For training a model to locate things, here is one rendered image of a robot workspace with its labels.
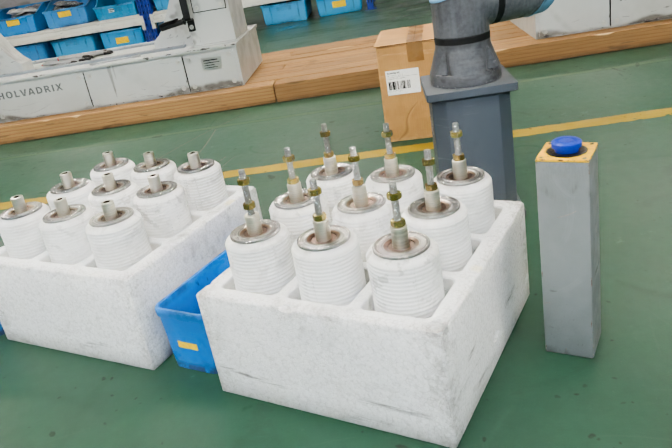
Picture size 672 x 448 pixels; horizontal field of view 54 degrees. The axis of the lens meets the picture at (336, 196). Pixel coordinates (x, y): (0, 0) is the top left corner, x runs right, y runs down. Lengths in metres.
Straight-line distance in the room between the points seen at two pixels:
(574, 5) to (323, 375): 2.27
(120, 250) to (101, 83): 2.00
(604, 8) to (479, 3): 1.64
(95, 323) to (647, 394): 0.88
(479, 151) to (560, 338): 0.52
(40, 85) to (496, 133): 2.28
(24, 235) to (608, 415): 1.02
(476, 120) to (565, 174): 0.51
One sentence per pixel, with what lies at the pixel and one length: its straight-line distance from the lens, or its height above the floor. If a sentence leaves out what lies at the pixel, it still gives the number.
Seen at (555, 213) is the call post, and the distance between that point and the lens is 0.96.
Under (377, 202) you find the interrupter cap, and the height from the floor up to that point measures 0.25.
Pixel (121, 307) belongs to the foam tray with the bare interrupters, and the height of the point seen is 0.12.
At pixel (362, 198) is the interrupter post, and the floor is 0.26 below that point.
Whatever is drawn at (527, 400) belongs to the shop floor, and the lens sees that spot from 1.00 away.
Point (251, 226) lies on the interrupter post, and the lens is 0.97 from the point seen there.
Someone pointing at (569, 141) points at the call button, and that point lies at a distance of 0.95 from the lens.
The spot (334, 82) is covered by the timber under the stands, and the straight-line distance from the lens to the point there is 2.82.
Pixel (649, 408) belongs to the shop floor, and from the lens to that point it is 1.00.
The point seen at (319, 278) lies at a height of 0.22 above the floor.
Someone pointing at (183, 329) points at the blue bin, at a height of 0.09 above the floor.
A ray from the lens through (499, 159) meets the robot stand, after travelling 1.45.
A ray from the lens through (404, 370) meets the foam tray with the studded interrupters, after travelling 0.88.
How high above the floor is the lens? 0.65
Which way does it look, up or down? 22 degrees down
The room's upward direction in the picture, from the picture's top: 10 degrees counter-clockwise
